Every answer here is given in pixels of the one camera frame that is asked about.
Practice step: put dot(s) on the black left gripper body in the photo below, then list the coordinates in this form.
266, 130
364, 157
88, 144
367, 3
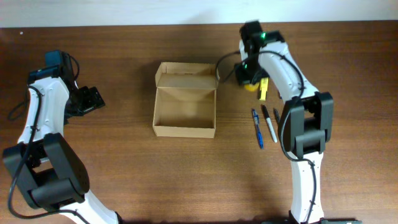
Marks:
83, 100

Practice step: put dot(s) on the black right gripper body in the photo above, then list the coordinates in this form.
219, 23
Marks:
249, 73

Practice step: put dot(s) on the yellow tape roll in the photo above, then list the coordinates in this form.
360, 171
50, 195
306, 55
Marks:
251, 87

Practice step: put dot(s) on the yellow highlighter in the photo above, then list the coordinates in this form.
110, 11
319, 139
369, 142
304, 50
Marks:
263, 88

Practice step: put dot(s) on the black grey permanent marker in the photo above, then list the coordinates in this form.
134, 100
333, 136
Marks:
269, 123

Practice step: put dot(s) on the blue ballpoint pen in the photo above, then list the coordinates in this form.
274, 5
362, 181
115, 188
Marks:
258, 131

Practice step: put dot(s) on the brown cardboard box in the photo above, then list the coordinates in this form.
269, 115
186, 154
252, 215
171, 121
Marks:
185, 100

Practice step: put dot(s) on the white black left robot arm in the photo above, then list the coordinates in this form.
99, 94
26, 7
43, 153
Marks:
48, 178

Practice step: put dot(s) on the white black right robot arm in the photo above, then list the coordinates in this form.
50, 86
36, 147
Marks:
305, 124

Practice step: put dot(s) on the dark mechanical pencil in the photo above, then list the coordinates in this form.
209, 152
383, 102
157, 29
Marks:
276, 115

